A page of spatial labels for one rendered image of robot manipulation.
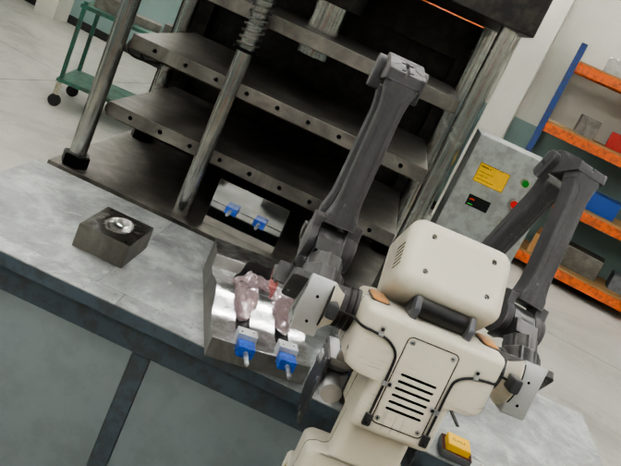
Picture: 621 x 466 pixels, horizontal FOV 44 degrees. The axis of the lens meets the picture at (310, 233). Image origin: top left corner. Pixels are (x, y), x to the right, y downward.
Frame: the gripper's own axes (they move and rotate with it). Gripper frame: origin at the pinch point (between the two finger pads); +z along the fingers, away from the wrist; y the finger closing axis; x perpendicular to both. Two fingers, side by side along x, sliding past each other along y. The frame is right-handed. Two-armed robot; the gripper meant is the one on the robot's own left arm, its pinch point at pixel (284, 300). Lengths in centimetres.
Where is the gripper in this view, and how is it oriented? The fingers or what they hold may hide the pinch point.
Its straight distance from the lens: 184.7
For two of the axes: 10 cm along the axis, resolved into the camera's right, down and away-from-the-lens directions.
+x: -1.7, 6.7, -7.2
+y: -9.2, -3.8, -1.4
